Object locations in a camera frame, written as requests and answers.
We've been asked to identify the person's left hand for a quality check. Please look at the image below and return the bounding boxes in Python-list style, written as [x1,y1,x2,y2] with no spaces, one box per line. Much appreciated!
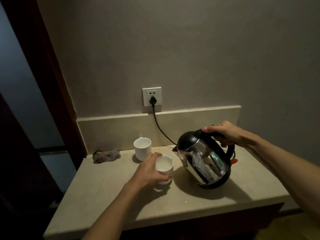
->
[127,152,173,192]

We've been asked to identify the person's right hand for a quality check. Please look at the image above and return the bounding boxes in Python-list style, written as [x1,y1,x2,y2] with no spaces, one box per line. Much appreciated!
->
[201,120,252,148]

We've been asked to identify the white cup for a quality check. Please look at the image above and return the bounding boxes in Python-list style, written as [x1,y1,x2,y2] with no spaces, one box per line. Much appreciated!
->
[155,155,174,185]
[133,137,152,162]

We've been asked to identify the steel kettle with black handle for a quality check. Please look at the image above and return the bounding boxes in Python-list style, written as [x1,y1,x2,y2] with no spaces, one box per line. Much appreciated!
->
[172,129,238,190]

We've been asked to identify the person's right forearm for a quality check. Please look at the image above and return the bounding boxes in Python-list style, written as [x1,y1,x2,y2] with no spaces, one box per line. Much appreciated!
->
[244,134,320,216]

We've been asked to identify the person's left forearm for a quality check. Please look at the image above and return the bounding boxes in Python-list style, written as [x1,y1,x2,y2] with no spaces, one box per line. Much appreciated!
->
[82,183,148,240]

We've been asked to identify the beige stone countertop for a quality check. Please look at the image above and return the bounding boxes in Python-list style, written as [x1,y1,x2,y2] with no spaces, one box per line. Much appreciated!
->
[43,145,290,240]

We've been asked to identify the crumpled purple-grey cloth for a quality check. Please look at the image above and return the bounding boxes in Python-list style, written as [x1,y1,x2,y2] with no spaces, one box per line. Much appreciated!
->
[92,149,121,164]

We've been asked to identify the beige stone backsplash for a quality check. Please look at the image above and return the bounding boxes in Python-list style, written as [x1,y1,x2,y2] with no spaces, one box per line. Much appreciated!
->
[76,105,242,154]

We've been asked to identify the dark wooden door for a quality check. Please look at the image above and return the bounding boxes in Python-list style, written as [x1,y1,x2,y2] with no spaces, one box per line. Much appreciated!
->
[0,92,63,240]

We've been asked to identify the frosted glass door panel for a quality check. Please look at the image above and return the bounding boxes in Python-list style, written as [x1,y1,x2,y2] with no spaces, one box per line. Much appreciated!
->
[0,2,77,193]

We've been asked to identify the black power plug and cable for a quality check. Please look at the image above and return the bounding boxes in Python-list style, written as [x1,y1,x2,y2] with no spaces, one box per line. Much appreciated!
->
[149,96,178,146]

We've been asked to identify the white wall socket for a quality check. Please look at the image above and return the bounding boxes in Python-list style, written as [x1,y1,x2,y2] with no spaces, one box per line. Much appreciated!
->
[142,86,162,107]

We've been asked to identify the dark wooden door frame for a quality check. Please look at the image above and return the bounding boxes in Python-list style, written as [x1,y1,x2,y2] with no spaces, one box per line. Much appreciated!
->
[0,0,88,170]

